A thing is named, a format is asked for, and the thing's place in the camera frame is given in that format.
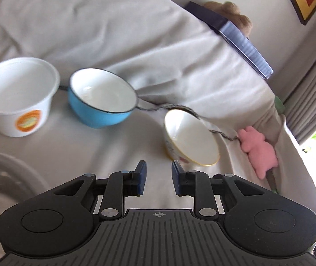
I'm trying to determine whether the grey curtain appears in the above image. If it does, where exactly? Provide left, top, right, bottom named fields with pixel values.
left=281, top=30, right=316, bottom=146

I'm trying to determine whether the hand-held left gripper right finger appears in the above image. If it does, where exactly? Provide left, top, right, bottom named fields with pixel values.
left=171, top=160, right=264, bottom=219

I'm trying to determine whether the grey blanket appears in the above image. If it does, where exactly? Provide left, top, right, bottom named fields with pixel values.
left=0, top=0, right=286, bottom=151

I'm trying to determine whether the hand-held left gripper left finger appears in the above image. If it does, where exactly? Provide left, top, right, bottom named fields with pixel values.
left=53, top=160, right=147, bottom=219

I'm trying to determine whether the pink plush toy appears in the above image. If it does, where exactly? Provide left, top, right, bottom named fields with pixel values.
left=237, top=126, right=278, bottom=179

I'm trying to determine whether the dark blue striped book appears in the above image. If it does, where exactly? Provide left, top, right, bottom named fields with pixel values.
left=184, top=1, right=274, bottom=80

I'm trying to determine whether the blue enamel bowl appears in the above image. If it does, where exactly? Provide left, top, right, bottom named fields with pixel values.
left=68, top=68, right=139, bottom=129

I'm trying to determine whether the white plastic bowl orange label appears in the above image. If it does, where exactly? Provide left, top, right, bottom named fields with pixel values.
left=0, top=57, right=61, bottom=138

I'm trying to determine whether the brown plush toy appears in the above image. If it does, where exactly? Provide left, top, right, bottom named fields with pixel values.
left=203, top=1, right=253, bottom=38

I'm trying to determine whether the white ceramic bowl yellow rim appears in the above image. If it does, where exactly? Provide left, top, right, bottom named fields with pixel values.
left=164, top=109, right=221, bottom=167

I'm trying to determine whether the green cloth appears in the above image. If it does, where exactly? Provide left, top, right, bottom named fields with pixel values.
left=275, top=96, right=285, bottom=115

